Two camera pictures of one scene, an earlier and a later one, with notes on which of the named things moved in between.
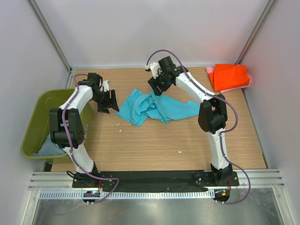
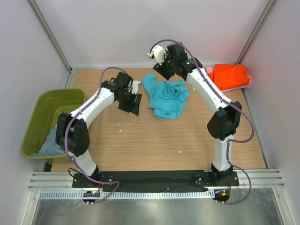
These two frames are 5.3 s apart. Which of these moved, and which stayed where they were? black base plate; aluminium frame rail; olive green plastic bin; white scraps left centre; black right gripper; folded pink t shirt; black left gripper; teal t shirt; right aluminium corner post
Moved: black right gripper; teal t shirt; black left gripper
Stayed: black base plate; aluminium frame rail; olive green plastic bin; folded pink t shirt; right aluminium corner post; white scraps left centre
